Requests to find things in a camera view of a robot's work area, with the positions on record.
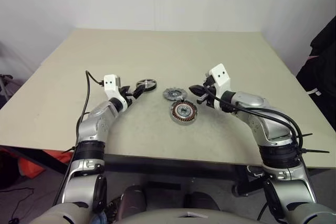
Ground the orange bag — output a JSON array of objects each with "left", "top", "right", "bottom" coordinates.
[{"left": 0, "top": 147, "right": 71, "bottom": 183}]

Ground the black jacket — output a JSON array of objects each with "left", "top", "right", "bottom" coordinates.
[{"left": 296, "top": 15, "right": 336, "bottom": 127}]

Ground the grey notched motor lid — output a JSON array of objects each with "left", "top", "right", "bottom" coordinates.
[{"left": 162, "top": 88, "right": 186, "bottom": 101}]

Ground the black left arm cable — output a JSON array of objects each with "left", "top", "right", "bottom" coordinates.
[{"left": 54, "top": 70, "right": 104, "bottom": 206}]

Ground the black spoked rotor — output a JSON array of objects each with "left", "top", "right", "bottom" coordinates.
[{"left": 135, "top": 78, "right": 159, "bottom": 91}]

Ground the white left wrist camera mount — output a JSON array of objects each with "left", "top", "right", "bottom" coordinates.
[{"left": 103, "top": 74, "right": 127, "bottom": 105}]

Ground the motor housing with copper windings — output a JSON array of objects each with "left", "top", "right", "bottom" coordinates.
[{"left": 169, "top": 100, "right": 198, "bottom": 123}]

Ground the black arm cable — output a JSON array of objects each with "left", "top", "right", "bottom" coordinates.
[
  {"left": 54, "top": 70, "right": 104, "bottom": 206},
  {"left": 203, "top": 87, "right": 305, "bottom": 162}
]

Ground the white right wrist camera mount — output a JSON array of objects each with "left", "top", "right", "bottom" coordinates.
[{"left": 204, "top": 63, "right": 232, "bottom": 111}]

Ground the dark rounded shape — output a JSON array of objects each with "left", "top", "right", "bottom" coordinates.
[{"left": 120, "top": 185, "right": 148, "bottom": 215}]

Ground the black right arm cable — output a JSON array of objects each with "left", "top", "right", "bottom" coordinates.
[{"left": 203, "top": 87, "right": 305, "bottom": 162}]

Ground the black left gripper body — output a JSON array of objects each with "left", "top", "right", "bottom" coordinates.
[{"left": 119, "top": 90, "right": 137, "bottom": 108}]

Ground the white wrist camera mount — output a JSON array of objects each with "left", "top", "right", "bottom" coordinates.
[
  {"left": 204, "top": 63, "right": 232, "bottom": 111},
  {"left": 103, "top": 74, "right": 127, "bottom": 105}
]

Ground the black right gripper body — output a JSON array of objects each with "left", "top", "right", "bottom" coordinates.
[{"left": 202, "top": 71, "right": 218, "bottom": 108}]

